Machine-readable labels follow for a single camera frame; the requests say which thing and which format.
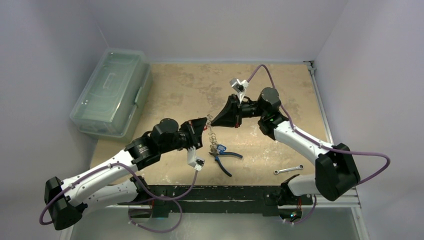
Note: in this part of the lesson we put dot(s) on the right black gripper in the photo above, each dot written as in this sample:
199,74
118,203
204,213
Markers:
238,110

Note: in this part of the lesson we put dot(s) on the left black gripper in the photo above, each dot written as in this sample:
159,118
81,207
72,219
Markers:
194,129

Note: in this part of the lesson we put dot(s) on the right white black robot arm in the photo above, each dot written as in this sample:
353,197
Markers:
335,169

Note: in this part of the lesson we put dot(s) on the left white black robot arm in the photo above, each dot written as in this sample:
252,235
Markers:
115,180

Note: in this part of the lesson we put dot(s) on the small silver wrench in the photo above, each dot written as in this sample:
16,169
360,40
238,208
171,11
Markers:
290,169

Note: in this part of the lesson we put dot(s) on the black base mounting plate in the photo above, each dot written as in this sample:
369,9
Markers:
267,200

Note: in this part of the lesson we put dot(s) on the translucent green plastic box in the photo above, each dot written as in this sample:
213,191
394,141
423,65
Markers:
113,99

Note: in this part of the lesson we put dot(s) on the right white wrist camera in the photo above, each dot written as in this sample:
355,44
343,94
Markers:
240,86

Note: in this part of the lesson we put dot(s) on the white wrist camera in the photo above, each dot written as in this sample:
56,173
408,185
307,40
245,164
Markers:
240,86
193,160

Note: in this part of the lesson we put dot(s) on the blue handled pliers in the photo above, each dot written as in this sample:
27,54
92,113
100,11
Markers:
222,158

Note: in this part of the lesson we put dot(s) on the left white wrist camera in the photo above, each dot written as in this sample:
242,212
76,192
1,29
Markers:
193,160

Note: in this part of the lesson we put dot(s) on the aluminium frame rail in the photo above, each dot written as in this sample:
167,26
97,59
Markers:
348,200

